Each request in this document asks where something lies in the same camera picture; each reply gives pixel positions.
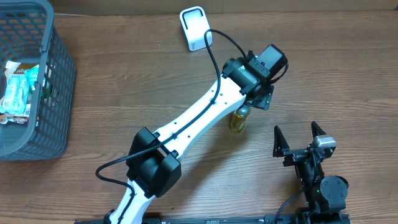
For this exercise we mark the grey plastic mesh basket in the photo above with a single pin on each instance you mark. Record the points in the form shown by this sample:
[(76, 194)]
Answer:
[(28, 35)]

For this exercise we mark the white barcode scanner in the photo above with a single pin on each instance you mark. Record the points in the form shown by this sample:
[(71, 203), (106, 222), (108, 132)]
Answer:
[(194, 24)]

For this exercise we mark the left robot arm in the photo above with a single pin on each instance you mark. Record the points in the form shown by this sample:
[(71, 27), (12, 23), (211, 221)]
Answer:
[(154, 159)]

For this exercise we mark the brown snack packet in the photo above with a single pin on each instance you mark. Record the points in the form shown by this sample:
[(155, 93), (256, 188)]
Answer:
[(21, 68)]

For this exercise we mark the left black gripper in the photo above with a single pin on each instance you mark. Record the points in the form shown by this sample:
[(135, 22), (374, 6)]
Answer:
[(259, 98)]

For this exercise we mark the brown white snack bag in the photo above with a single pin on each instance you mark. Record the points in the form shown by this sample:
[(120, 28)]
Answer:
[(14, 118)]

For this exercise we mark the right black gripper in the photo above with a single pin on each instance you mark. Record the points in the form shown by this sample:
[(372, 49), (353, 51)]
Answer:
[(293, 155)]

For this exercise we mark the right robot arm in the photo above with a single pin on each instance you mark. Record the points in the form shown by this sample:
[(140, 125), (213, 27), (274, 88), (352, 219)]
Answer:
[(325, 195)]

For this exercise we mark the yellow drink bottle silver cap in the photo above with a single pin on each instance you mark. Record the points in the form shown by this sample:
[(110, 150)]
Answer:
[(239, 117)]

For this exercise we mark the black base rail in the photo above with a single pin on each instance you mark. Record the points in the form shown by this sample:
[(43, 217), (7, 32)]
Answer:
[(267, 219)]

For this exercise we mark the small teal white packet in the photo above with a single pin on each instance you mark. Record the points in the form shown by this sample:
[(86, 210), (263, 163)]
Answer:
[(32, 76)]

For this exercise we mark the light green wipes packet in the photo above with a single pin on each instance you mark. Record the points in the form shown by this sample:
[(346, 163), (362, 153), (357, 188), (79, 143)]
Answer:
[(16, 95)]

